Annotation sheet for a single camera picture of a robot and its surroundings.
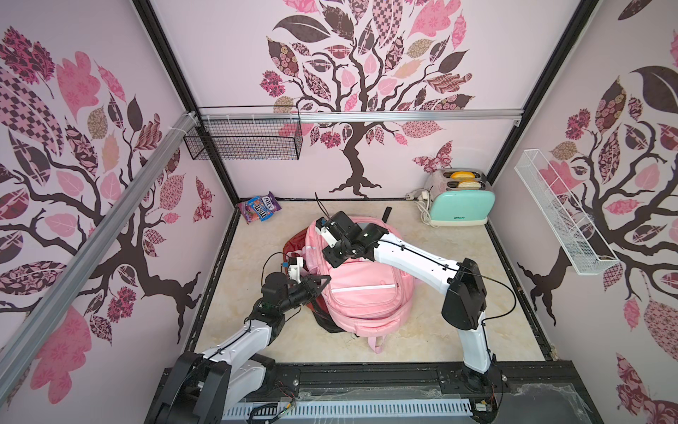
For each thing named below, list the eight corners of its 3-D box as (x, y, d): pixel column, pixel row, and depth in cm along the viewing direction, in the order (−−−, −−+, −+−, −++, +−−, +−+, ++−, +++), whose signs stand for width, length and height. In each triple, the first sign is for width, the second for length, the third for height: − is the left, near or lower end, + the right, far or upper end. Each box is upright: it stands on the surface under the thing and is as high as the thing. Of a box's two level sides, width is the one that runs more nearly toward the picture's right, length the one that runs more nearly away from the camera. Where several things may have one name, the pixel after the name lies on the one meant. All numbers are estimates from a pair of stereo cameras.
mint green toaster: (427, 227, 113) (440, 194, 98) (420, 201, 123) (431, 168, 108) (482, 227, 113) (503, 194, 98) (471, 201, 123) (488, 168, 108)
